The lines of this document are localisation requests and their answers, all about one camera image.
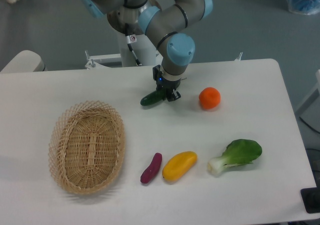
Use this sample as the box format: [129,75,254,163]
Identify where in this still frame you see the woven wicker basket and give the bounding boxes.
[48,101,126,195]

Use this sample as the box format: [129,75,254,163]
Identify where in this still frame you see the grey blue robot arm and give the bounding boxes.
[82,0,213,106]

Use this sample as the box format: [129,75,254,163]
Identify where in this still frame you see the white table leg frame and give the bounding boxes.
[295,70,320,134]

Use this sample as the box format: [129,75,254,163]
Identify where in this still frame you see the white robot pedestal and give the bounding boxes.
[84,0,163,70]

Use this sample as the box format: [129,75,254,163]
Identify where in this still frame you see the green cucumber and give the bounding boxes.
[140,89,166,107]

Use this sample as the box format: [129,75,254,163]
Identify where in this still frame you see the purple sweet potato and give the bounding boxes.
[140,152,163,184]

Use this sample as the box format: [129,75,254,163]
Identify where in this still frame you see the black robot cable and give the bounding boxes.
[124,22,143,67]

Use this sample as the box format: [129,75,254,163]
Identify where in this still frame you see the yellow mango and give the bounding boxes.
[162,151,198,182]

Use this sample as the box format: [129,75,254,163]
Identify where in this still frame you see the white chair back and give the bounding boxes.
[0,50,48,74]

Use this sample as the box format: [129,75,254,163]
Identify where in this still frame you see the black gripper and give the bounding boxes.
[152,65,181,102]

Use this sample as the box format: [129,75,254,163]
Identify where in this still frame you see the black device at table edge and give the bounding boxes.
[300,187,320,214]

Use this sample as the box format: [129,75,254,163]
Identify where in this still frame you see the green bok choy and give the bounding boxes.
[207,139,263,176]

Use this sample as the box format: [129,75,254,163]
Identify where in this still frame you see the orange tangerine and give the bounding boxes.
[198,87,221,110]

